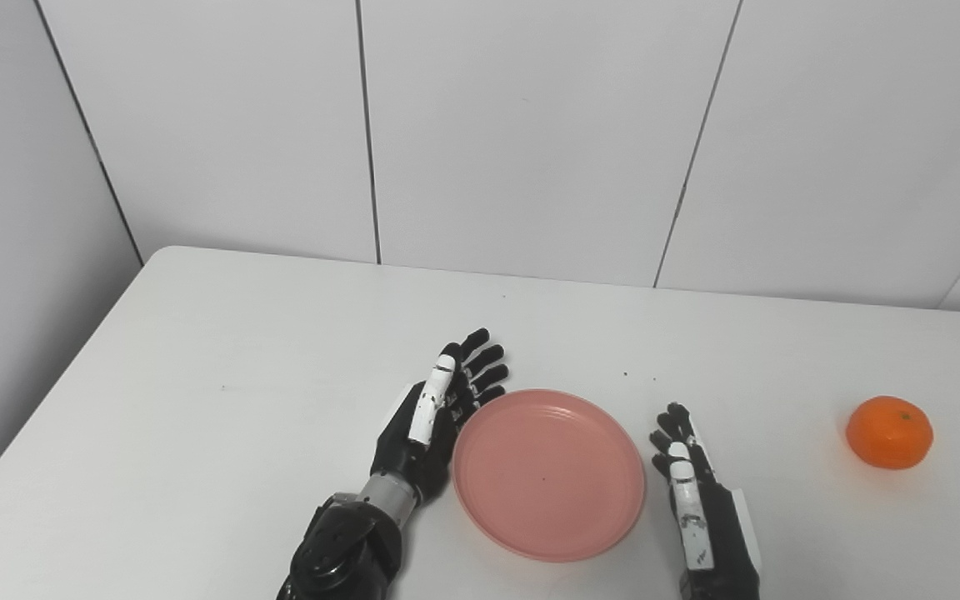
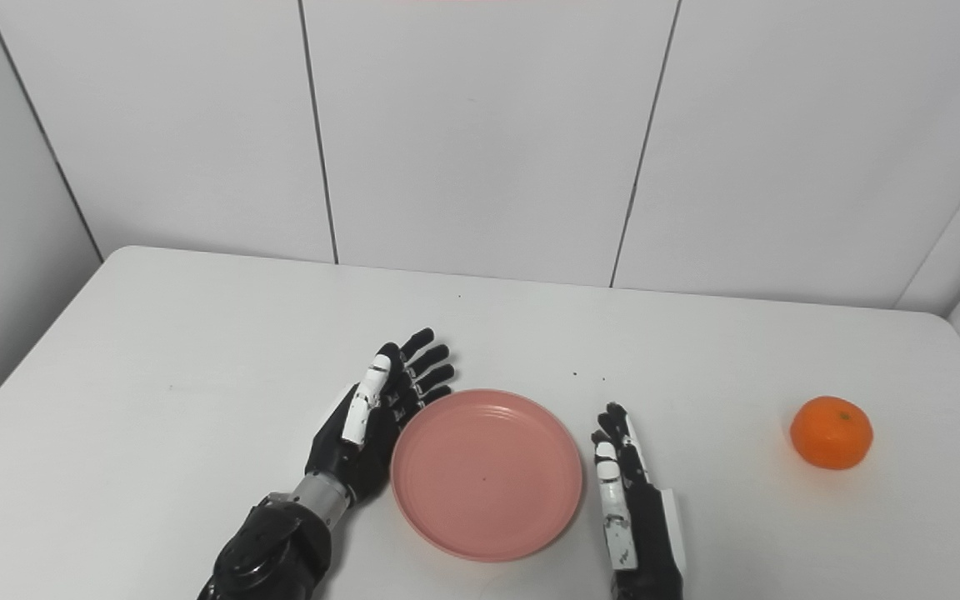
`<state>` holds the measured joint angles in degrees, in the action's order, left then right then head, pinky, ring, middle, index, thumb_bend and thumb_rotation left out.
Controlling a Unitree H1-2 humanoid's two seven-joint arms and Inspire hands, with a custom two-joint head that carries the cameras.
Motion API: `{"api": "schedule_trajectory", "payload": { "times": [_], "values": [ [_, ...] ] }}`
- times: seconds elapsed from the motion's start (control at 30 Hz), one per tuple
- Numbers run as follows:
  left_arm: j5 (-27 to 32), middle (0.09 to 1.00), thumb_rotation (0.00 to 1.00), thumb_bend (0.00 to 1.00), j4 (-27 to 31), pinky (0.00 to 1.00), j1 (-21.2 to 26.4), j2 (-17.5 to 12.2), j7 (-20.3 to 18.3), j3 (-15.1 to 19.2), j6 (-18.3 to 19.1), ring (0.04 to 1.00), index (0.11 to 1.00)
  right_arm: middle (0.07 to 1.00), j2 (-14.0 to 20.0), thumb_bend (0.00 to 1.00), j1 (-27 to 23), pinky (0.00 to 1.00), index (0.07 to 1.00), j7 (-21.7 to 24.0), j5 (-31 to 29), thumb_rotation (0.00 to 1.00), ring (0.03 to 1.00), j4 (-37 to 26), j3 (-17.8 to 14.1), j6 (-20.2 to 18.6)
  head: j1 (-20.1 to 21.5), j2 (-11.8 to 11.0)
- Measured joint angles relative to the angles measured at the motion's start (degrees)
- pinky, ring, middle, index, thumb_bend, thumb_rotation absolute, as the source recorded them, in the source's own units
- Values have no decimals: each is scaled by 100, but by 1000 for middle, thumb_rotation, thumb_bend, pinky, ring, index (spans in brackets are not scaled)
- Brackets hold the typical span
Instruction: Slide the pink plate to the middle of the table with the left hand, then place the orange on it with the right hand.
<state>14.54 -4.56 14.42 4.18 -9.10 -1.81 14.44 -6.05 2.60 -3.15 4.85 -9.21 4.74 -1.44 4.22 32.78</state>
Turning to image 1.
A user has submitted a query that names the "pink round plate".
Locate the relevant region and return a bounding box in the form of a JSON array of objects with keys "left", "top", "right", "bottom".
[{"left": 452, "top": 388, "right": 647, "bottom": 563}]

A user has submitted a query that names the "orange fruit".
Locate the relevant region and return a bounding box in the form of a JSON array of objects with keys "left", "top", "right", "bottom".
[{"left": 845, "top": 395, "right": 935, "bottom": 471}]

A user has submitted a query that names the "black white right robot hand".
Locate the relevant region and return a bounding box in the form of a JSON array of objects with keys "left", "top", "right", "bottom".
[{"left": 648, "top": 402, "right": 763, "bottom": 600}]

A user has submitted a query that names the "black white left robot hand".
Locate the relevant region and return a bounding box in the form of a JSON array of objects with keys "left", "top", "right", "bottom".
[{"left": 369, "top": 327, "right": 511, "bottom": 506}]

